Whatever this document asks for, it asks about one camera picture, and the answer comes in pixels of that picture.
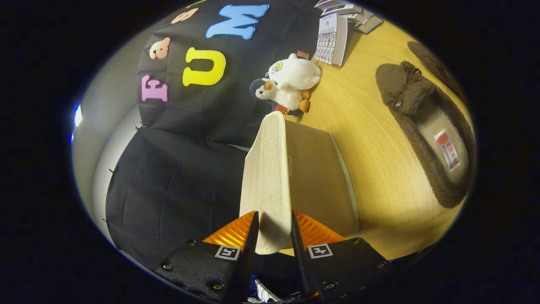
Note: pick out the grey white penguin plush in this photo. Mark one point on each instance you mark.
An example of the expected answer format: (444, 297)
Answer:
(280, 98)

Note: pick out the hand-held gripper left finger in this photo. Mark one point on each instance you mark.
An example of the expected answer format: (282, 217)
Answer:
(251, 249)

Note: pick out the white book blue cover picture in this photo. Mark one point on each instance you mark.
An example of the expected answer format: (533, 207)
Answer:
(344, 10)

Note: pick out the white duck plush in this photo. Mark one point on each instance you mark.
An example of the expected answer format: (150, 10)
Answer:
(297, 74)

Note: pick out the brown fuzzy shoe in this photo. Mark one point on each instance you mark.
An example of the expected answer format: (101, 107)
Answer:
(434, 63)
(411, 90)

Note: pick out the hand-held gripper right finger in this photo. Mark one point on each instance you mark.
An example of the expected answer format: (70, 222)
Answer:
(300, 253)

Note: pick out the white paperback book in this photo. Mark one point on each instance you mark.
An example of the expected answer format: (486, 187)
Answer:
(360, 17)

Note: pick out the beige fabric storage box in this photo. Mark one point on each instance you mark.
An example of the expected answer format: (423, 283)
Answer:
(270, 177)

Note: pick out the patterned cover book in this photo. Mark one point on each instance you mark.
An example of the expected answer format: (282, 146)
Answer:
(329, 40)

